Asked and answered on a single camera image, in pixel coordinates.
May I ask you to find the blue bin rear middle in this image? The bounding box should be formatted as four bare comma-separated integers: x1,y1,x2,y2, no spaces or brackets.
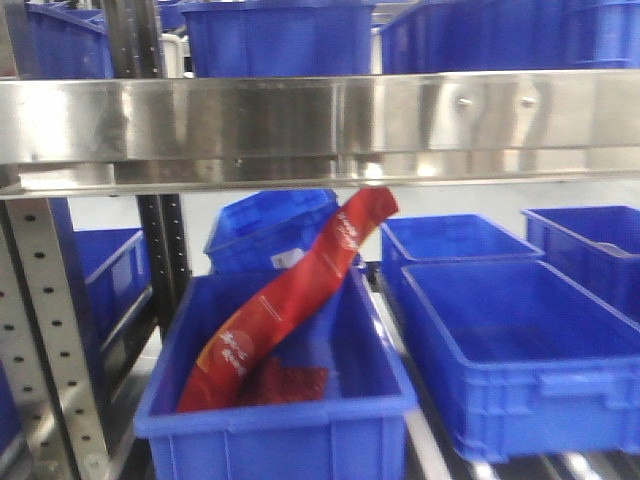
380,213,544,297

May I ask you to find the blue bin shelf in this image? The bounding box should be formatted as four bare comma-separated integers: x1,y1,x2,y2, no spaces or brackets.
26,1,114,80
380,1,639,74
179,1,375,78
75,228,151,341

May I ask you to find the blue bin upper shelf middle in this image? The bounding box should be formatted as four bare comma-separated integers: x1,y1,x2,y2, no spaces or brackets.
179,1,375,78

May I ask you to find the blue bin upper shelf right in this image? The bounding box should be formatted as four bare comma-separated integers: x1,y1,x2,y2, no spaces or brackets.
380,1,639,74

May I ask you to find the stainless steel shelf beam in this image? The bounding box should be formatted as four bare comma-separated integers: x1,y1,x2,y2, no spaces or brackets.
1,70,639,199

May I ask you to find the perforated steel shelf upright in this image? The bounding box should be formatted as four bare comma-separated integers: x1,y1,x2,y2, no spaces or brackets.
1,199,111,479

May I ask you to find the blue bin upper shelf left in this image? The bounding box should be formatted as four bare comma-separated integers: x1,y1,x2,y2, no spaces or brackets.
26,1,114,80

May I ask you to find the blue bin tilted rear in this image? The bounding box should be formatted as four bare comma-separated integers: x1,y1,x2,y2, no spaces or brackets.
204,189,338,274

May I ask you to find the red snack bag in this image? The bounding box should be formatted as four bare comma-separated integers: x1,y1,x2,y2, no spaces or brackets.
177,187,398,413

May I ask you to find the blue bin with red bag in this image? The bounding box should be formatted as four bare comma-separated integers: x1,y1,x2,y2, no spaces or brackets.
134,271,417,479

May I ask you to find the blue bin front right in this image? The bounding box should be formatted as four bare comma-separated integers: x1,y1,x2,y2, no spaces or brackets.
395,261,639,463

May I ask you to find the blue bin far right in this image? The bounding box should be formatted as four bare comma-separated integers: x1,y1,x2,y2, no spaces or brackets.
522,205,639,321

